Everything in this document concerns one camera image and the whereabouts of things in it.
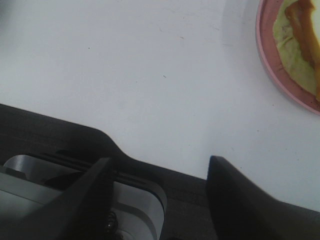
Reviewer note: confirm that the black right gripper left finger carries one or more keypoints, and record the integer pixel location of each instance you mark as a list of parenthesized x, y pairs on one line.
[(79, 213)]

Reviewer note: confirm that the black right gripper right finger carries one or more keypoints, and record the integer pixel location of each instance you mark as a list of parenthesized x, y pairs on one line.
[(240, 210)]

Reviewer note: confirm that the white bread sandwich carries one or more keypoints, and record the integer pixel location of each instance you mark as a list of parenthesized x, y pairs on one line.
[(296, 32)]

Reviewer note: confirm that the pink round plate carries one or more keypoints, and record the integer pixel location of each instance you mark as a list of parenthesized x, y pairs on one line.
[(265, 17)]

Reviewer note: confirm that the grey black robot base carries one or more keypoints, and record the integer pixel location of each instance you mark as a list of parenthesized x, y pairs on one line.
[(41, 157)]

